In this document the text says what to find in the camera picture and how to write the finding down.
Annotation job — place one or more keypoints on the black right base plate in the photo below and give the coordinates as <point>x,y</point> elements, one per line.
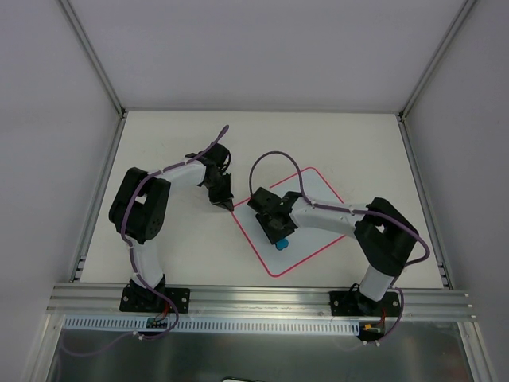
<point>354,304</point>

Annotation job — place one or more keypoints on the aluminium frame post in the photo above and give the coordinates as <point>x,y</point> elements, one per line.
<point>455,26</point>
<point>86,45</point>

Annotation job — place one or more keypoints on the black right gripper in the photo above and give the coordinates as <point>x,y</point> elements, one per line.
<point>277,227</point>

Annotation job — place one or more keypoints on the right aluminium frame post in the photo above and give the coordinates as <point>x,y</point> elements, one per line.
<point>455,26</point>

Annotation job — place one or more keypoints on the blue whiteboard eraser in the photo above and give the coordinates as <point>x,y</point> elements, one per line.
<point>281,244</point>

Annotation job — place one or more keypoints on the pink framed whiteboard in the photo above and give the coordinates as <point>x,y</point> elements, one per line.
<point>301,245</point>

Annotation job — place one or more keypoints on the white slotted cable duct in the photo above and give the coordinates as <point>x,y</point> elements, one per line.
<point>214,325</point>

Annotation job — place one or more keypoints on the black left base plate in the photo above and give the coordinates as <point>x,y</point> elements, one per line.
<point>138,299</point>

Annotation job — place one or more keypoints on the left aluminium frame post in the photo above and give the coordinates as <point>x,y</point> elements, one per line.
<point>86,45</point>

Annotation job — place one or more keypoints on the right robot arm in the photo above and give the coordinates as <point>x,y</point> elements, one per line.
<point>384,235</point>

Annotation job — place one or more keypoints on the aluminium mounting rail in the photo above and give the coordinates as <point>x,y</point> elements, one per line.
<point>420,305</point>

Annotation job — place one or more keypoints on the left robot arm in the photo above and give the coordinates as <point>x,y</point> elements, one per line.
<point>138,213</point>

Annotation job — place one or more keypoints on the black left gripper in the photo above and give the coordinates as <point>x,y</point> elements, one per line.
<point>221,192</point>

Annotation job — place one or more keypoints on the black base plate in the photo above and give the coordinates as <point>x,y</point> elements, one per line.
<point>138,299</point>
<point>354,304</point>

